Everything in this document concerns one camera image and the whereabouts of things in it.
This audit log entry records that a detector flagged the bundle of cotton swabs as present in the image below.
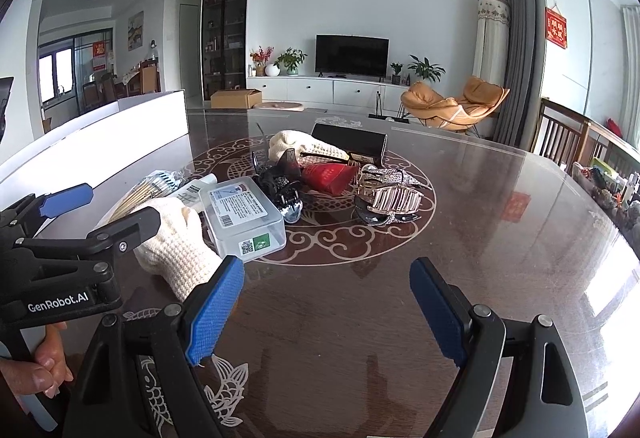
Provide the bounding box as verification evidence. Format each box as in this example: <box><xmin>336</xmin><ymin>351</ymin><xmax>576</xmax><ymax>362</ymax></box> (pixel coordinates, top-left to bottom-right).
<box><xmin>102</xmin><ymin>171</ymin><xmax>188</xmax><ymax>224</ymax></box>

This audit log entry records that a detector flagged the rhinestone bow hair claw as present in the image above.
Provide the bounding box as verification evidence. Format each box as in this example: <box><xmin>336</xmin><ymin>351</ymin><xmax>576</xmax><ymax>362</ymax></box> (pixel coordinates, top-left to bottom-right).
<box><xmin>354</xmin><ymin>163</ymin><xmax>436</xmax><ymax>225</ymax></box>

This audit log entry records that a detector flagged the framed wall painting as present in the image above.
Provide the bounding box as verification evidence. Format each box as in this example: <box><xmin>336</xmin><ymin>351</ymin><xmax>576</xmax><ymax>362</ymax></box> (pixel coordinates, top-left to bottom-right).
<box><xmin>128</xmin><ymin>11</ymin><xmax>145</xmax><ymax>50</ymax></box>

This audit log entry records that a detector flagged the black rectangular box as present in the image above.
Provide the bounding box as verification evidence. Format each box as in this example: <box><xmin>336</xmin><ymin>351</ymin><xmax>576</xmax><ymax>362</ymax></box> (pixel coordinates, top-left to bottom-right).
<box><xmin>310</xmin><ymin>122</ymin><xmax>388</xmax><ymax>167</ymax></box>

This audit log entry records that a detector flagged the green potted plant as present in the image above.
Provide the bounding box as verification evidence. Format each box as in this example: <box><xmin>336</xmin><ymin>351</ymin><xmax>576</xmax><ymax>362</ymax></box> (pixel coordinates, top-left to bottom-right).
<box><xmin>274</xmin><ymin>47</ymin><xmax>308</xmax><ymax>76</ymax></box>

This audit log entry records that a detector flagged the dark glass display cabinet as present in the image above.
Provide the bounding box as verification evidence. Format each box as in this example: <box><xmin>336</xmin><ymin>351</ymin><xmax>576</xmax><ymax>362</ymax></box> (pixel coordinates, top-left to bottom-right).
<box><xmin>201</xmin><ymin>0</ymin><xmax>251</xmax><ymax>102</ymax></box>

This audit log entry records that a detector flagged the red flower arrangement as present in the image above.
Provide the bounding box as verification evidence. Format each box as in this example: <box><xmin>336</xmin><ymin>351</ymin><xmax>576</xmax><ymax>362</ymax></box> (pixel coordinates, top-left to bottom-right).
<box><xmin>250</xmin><ymin>46</ymin><xmax>276</xmax><ymax>76</ymax></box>

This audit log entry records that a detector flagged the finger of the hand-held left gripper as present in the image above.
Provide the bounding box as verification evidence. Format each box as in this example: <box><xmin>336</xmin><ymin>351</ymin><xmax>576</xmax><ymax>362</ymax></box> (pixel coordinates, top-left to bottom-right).
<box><xmin>0</xmin><ymin>183</ymin><xmax>95</xmax><ymax>244</ymax></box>
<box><xmin>15</xmin><ymin>207</ymin><xmax>162</xmax><ymax>269</ymax></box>

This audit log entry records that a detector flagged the person's left hand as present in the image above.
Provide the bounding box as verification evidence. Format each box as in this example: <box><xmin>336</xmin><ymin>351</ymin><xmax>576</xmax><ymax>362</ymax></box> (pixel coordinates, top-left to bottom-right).
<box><xmin>0</xmin><ymin>322</ymin><xmax>74</xmax><ymax>400</ymax></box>

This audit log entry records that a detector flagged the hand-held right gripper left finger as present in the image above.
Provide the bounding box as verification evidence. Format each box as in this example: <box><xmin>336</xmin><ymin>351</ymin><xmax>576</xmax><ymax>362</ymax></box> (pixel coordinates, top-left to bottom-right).
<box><xmin>60</xmin><ymin>254</ymin><xmax>246</xmax><ymax>438</ymax></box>

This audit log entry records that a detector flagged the red foil packet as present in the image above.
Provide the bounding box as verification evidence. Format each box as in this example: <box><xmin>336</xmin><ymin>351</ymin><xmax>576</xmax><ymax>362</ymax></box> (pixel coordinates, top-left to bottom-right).
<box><xmin>300</xmin><ymin>161</ymin><xmax>360</xmax><ymax>194</ymax></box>

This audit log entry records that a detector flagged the cluttered side shelf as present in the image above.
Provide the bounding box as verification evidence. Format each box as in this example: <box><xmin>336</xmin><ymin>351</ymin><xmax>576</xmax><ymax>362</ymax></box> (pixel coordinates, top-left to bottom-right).
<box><xmin>572</xmin><ymin>158</ymin><xmax>640</xmax><ymax>229</ymax></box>

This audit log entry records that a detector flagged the clear plastic box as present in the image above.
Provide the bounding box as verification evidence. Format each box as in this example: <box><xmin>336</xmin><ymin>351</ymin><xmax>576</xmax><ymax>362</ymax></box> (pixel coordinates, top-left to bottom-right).
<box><xmin>198</xmin><ymin>178</ymin><xmax>287</xmax><ymax>264</ymax></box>

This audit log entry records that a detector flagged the cream knitted glove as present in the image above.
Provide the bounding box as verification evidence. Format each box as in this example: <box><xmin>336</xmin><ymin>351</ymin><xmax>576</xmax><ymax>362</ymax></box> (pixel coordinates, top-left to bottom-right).
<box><xmin>134</xmin><ymin>197</ymin><xmax>223</xmax><ymax>301</ymax></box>
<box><xmin>268</xmin><ymin>129</ymin><xmax>351</xmax><ymax>166</ymax></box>

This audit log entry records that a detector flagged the white cream tube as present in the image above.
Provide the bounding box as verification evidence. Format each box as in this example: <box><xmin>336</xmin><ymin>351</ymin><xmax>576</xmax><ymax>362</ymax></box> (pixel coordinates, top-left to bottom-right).
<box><xmin>170</xmin><ymin>174</ymin><xmax>219</xmax><ymax>206</ymax></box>

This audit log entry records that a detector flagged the covered standing air conditioner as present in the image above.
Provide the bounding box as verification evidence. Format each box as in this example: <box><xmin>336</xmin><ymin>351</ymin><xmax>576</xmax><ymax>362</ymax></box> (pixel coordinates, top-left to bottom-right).
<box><xmin>475</xmin><ymin>0</ymin><xmax>511</xmax><ymax>89</ymax></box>

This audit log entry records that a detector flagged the orange lounge chair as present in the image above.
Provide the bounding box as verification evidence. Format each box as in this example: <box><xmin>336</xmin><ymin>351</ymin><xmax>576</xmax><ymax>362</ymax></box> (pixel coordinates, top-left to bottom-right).
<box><xmin>450</xmin><ymin>76</ymin><xmax>511</xmax><ymax>134</ymax></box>
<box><xmin>401</xmin><ymin>82</ymin><xmax>461</xmax><ymax>131</ymax></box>

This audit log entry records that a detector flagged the cardboard box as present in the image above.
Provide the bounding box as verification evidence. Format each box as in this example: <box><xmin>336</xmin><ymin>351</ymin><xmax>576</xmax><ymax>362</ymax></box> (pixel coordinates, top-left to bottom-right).
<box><xmin>210</xmin><ymin>89</ymin><xmax>263</xmax><ymax>109</ymax></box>

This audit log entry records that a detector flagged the wooden dining chair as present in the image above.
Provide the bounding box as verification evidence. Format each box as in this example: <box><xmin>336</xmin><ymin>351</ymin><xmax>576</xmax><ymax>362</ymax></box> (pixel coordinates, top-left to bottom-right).
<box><xmin>140</xmin><ymin>61</ymin><xmax>162</xmax><ymax>94</ymax></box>

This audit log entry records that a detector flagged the black television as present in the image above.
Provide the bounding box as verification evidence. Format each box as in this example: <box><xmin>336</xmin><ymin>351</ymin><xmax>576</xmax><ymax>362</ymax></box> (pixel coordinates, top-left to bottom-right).
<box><xmin>315</xmin><ymin>34</ymin><xmax>390</xmax><ymax>78</ymax></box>

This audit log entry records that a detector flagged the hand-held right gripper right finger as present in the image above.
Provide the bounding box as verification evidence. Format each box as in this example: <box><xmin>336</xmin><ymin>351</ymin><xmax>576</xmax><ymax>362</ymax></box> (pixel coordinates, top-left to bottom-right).
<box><xmin>409</xmin><ymin>257</ymin><xmax>588</xmax><ymax>438</ymax></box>

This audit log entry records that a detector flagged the white television cabinet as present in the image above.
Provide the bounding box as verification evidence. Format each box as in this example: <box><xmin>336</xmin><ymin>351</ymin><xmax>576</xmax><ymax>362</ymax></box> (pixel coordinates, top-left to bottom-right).
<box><xmin>246</xmin><ymin>75</ymin><xmax>416</xmax><ymax>111</ymax></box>

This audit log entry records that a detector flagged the red wall hanging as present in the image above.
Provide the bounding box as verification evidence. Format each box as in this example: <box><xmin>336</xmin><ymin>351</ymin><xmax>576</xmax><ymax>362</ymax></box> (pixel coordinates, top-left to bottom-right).
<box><xmin>545</xmin><ymin>7</ymin><xmax>569</xmax><ymax>49</ymax></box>

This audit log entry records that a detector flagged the grey curtain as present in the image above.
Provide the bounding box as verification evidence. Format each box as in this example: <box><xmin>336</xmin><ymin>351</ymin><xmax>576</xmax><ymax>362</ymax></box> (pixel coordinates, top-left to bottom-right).
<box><xmin>495</xmin><ymin>0</ymin><xmax>543</xmax><ymax>149</ymax></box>

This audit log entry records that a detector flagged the black mesh bow hair claw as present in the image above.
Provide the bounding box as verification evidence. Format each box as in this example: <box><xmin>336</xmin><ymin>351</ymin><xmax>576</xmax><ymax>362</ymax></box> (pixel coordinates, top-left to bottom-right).
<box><xmin>251</xmin><ymin>149</ymin><xmax>306</xmax><ymax>224</ymax></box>

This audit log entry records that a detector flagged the beige oval floor object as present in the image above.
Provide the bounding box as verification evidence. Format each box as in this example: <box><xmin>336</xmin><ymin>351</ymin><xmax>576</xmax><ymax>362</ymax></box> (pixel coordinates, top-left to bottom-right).
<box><xmin>254</xmin><ymin>101</ymin><xmax>306</xmax><ymax>112</ymax></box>

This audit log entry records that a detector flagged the large leafy potted plant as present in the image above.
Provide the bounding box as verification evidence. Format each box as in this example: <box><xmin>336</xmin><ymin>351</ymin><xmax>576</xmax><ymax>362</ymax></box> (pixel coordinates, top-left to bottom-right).
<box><xmin>407</xmin><ymin>55</ymin><xmax>446</xmax><ymax>84</ymax></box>

